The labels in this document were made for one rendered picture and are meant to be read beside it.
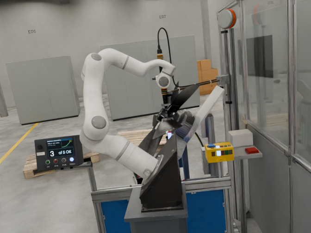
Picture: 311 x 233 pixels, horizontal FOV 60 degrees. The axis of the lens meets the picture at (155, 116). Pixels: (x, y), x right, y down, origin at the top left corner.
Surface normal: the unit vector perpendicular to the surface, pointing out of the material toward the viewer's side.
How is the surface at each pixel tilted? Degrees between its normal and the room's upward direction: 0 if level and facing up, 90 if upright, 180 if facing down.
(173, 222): 90
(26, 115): 90
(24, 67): 90
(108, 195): 90
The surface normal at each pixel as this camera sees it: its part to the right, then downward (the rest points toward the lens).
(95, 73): 0.37, 0.17
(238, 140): -0.01, 0.23
